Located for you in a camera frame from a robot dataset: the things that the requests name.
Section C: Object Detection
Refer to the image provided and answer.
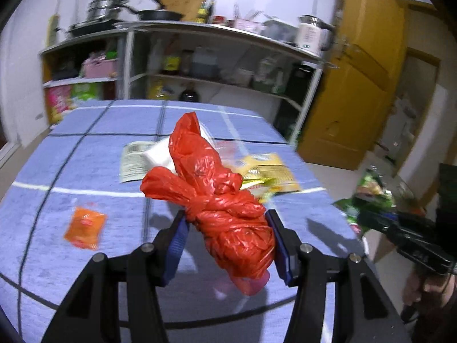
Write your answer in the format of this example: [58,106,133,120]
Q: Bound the red plastic bag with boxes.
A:
[140,112,277,281]

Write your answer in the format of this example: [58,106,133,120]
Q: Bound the yellow snack packet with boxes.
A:
[228,153,301,202]

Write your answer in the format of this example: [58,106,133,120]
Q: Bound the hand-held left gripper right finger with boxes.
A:
[266,209,411,343]

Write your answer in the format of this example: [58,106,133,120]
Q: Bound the white metal shelf unit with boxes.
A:
[39,19,340,145]

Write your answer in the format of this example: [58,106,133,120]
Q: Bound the dark sauce bottle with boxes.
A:
[196,2,215,22]

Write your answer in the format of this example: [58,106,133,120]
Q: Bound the clear plastic container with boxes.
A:
[191,47,218,79]

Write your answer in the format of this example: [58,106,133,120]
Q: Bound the yellow power strip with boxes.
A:
[47,14,59,45]

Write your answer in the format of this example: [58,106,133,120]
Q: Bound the pink storage basket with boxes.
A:
[81,57,119,78]

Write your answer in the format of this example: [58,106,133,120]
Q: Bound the black induction cooker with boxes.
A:
[66,18,125,38]

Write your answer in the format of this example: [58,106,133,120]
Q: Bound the pink snack bag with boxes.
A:
[46,85,74,124]

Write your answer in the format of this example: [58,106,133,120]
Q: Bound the green plastic bags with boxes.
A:
[255,57,286,93]

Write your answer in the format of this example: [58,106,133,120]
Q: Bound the orange snack packet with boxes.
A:
[63,205,108,251]

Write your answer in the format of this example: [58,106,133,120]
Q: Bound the yellow label oil bottle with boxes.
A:
[162,41,181,75]

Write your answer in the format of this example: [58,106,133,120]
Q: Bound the white printed packet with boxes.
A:
[119,141,158,184]

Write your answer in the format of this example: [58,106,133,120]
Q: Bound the green snack packet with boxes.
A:
[332,168,397,236]

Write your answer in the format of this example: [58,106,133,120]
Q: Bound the stacked steel pots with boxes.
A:
[87,0,127,20]

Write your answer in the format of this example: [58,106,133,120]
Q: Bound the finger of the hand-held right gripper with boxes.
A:
[357,210,400,233]

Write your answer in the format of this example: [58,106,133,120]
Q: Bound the dark round bottle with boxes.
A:
[179,84,200,102]

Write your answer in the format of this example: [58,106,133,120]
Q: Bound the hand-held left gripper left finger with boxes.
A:
[41,210,190,343]

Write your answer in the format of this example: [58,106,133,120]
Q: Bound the yellow wooden door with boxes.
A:
[298,0,408,170]

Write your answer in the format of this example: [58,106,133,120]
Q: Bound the person's right forearm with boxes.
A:
[410,293,457,343]

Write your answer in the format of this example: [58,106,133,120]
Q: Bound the person's right hand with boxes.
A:
[402,270,457,311]

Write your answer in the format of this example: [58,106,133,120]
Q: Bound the white rice cooker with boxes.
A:
[296,14,336,52]

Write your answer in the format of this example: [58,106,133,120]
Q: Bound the black frying pan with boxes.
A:
[121,5,184,22]

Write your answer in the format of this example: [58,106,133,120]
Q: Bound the blue checked tablecloth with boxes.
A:
[0,99,404,343]

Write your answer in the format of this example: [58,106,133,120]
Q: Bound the yellow bag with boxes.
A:
[148,79,172,101]

